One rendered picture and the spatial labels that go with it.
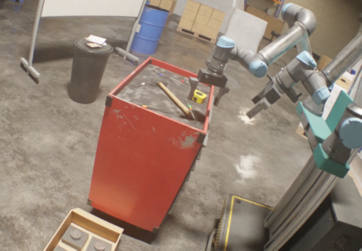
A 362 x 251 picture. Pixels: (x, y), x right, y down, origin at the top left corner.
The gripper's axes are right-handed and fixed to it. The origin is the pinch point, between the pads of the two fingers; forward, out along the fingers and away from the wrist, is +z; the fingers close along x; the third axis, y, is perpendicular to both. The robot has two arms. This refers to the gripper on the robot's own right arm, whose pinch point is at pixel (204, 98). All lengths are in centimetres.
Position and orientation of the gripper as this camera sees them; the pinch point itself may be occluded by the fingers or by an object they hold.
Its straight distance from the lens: 134.5
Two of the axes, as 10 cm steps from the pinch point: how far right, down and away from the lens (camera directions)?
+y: 1.8, 5.0, -8.5
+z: -3.2, 8.4, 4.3
